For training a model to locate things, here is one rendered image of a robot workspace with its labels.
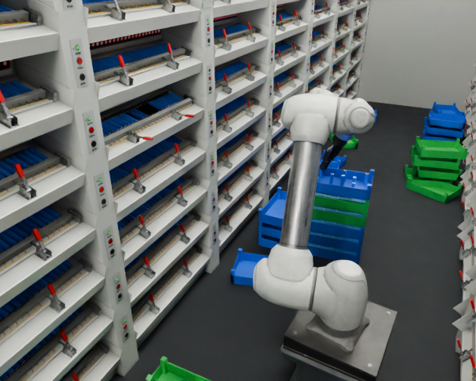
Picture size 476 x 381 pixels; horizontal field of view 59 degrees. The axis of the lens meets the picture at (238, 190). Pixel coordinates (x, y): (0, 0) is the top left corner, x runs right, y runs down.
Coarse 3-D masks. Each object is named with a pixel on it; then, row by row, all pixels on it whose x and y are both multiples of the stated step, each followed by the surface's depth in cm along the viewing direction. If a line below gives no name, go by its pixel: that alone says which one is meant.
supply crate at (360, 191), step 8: (328, 168) 230; (328, 176) 232; (336, 176) 230; (352, 176) 227; (360, 176) 226; (320, 184) 214; (328, 184) 213; (336, 184) 223; (344, 184) 223; (360, 184) 223; (368, 184) 206; (320, 192) 216; (328, 192) 215; (336, 192) 213; (344, 192) 212; (352, 192) 210; (360, 192) 209; (368, 192) 207
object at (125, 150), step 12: (180, 96) 182; (192, 96) 179; (108, 108) 152; (192, 108) 177; (204, 108) 179; (168, 120) 163; (180, 120) 165; (192, 120) 174; (144, 132) 151; (156, 132) 153; (168, 132) 160; (120, 144) 141; (132, 144) 143; (144, 144) 148; (108, 156) 131; (120, 156) 137; (132, 156) 144
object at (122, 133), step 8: (176, 104) 170; (184, 104) 174; (160, 112) 161; (168, 112) 165; (144, 120) 153; (152, 120) 156; (128, 128) 146; (136, 128) 149; (112, 136) 139; (120, 136) 142
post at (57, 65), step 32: (0, 0) 110; (64, 32) 107; (32, 64) 115; (64, 64) 110; (96, 96) 122; (64, 128) 120; (96, 128) 124; (96, 160) 127; (96, 192) 130; (96, 256) 140; (128, 320) 161; (128, 352) 165
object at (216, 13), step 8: (216, 0) 179; (224, 0) 181; (232, 0) 188; (240, 0) 193; (248, 0) 198; (256, 0) 203; (264, 0) 212; (216, 8) 172; (224, 8) 178; (232, 8) 185; (240, 8) 192; (248, 8) 199; (256, 8) 208; (216, 16) 175
